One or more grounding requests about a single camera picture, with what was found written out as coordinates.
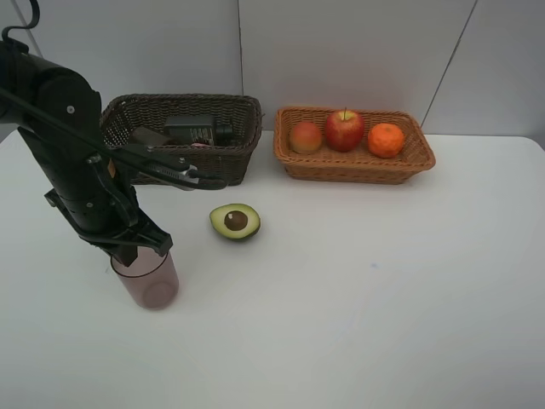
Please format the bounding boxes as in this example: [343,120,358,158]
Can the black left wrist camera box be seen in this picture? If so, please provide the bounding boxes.
[110,144,199,190]

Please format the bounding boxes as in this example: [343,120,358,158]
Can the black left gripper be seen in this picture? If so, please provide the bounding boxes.
[18,127,173,267]

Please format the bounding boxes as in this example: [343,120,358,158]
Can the round peach-coloured bun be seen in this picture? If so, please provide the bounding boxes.
[289,122,323,154]

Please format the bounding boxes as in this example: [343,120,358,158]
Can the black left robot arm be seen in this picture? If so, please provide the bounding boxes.
[1,41,172,266]

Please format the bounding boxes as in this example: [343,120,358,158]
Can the orange mandarin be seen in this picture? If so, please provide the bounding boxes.
[367,123,405,158]

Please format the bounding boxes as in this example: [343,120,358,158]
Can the halved avocado with pit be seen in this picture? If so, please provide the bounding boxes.
[209,204,261,241]

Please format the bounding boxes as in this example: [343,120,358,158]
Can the red yellow apple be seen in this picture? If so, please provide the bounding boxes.
[324,109,364,153]

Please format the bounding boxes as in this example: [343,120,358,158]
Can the dark green pump bottle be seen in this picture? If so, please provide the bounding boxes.
[163,114,234,147]

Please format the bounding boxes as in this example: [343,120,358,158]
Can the purple translucent cup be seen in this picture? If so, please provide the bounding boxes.
[110,247,179,310]

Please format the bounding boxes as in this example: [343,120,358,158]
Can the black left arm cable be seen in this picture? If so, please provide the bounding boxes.
[0,0,229,191]

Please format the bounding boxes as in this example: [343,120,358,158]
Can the dark brown wicker basket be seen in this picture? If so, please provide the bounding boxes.
[100,94,262,186]

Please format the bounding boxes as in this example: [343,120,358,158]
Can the orange wicker basket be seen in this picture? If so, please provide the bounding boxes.
[273,107,436,185]

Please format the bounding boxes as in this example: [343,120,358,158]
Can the brown translucent cup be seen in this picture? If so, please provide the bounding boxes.
[128,127,177,147]

